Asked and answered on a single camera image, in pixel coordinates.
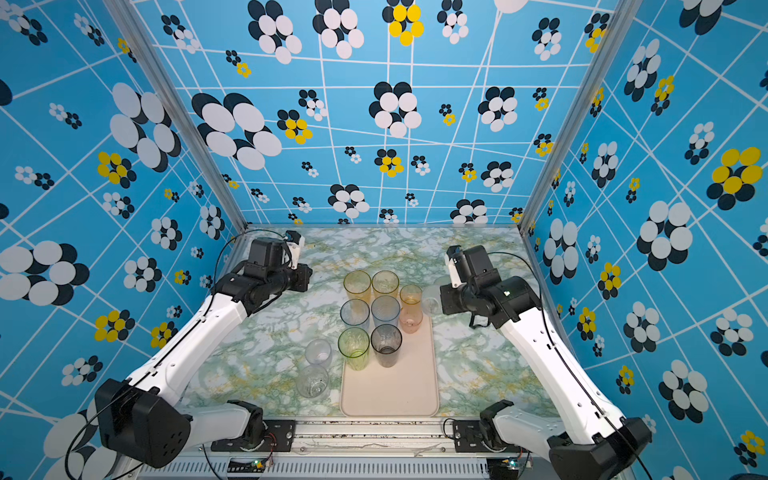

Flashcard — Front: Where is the small clear glass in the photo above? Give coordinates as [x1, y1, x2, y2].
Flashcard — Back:
[305, 338, 333, 370]

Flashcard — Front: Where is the beige plastic tray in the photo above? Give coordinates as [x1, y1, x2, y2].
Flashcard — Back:
[340, 311, 440, 417]

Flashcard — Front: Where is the small pink frosted glass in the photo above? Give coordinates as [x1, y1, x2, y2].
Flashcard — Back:
[399, 304, 423, 334]

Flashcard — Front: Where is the large clear glass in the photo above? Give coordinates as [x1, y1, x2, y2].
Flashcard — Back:
[296, 365, 329, 399]

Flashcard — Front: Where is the green circuit board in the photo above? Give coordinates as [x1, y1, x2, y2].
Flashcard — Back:
[227, 458, 271, 474]
[486, 458, 528, 479]

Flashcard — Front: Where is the blue frosted tall glass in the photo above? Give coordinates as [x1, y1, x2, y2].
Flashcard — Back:
[370, 295, 401, 327]

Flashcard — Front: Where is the amber tall glass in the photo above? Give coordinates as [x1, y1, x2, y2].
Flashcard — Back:
[371, 270, 400, 298]
[343, 270, 372, 302]

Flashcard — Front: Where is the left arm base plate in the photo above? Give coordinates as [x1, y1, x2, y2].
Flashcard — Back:
[211, 419, 297, 453]

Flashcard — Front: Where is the right green circuit board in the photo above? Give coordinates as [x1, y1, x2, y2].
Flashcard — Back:
[486, 458, 528, 479]

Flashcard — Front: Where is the green clear glass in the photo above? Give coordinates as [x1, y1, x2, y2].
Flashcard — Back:
[337, 327, 370, 371]

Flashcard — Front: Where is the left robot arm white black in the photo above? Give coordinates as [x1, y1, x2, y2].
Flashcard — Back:
[95, 230, 312, 468]

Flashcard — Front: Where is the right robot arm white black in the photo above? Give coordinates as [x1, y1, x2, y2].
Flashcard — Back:
[440, 245, 652, 479]

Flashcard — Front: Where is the aluminium front rail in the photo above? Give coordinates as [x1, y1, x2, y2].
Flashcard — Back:
[112, 417, 558, 479]

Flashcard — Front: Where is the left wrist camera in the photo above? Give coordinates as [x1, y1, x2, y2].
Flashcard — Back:
[284, 230, 305, 269]

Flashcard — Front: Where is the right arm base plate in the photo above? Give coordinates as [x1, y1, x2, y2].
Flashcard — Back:
[444, 419, 526, 455]

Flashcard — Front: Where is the small yellow glass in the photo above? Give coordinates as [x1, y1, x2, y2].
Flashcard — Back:
[399, 284, 423, 309]

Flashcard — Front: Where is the blue clear faceted glass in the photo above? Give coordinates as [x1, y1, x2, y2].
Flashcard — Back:
[339, 298, 370, 331]

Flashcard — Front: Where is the grey smoky tall glass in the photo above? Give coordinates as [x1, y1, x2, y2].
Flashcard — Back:
[370, 324, 403, 368]

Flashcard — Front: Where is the left green circuit board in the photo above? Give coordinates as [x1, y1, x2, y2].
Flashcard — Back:
[227, 458, 271, 474]

